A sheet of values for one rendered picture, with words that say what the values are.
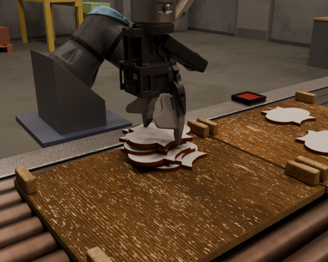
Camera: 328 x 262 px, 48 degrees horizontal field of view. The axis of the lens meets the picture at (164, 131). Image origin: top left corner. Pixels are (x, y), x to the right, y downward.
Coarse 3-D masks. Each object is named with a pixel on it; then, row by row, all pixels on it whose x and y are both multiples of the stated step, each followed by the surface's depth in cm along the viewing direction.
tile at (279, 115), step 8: (264, 112) 97; (272, 112) 97; (280, 112) 97; (288, 112) 97; (296, 112) 97; (304, 112) 97; (272, 120) 91; (280, 120) 91; (288, 120) 91; (296, 120) 91; (304, 120) 92; (312, 120) 93
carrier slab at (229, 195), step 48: (48, 192) 61; (96, 192) 61; (144, 192) 61; (192, 192) 61; (240, 192) 61; (288, 192) 61; (96, 240) 50; (144, 240) 50; (192, 240) 50; (240, 240) 51
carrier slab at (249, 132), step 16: (256, 112) 99; (320, 112) 99; (224, 128) 88; (240, 128) 88; (256, 128) 88; (272, 128) 88; (288, 128) 88; (304, 128) 88; (320, 128) 88; (240, 144) 80; (256, 144) 80; (272, 144) 80; (288, 144) 80; (304, 144) 80; (272, 160) 72; (288, 160) 72; (320, 160) 72
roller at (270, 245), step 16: (320, 208) 60; (288, 224) 56; (304, 224) 56; (320, 224) 57; (256, 240) 53; (272, 240) 52; (288, 240) 53; (304, 240) 55; (240, 256) 49; (256, 256) 50; (272, 256) 51; (288, 256) 54
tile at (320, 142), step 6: (312, 132) 84; (318, 132) 84; (324, 132) 84; (300, 138) 80; (306, 138) 80; (312, 138) 80; (318, 138) 80; (324, 138) 80; (306, 144) 78; (312, 144) 78; (318, 144) 78; (324, 144) 78; (312, 150) 75; (318, 150) 75; (324, 150) 75
